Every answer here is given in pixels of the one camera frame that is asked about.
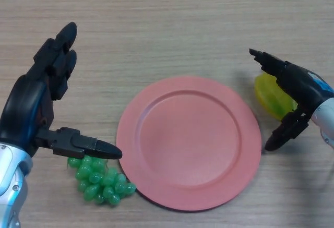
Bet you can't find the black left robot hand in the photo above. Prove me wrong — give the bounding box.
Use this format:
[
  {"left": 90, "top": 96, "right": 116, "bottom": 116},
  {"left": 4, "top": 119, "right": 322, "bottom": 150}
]
[{"left": 0, "top": 21, "right": 123, "bottom": 161}]

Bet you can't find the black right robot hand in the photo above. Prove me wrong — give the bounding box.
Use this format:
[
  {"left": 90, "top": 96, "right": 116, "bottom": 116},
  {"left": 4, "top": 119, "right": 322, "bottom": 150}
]
[{"left": 249, "top": 48, "right": 334, "bottom": 152}]

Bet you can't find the yellow starfruit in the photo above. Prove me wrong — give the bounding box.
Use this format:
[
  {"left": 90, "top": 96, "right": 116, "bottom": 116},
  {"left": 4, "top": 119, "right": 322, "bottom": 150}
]
[{"left": 254, "top": 73, "right": 299, "bottom": 121}]

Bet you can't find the pink round plate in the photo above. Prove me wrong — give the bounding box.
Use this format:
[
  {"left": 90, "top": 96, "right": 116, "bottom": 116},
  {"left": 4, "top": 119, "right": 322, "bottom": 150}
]
[{"left": 116, "top": 76, "right": 262, "bottom": 212}]

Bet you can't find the green grape bunch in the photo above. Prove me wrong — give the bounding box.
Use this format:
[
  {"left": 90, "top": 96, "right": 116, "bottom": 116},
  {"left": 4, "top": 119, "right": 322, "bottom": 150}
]
[{"left": 67, "top": 155, "right": 137, "bottom": 207}]

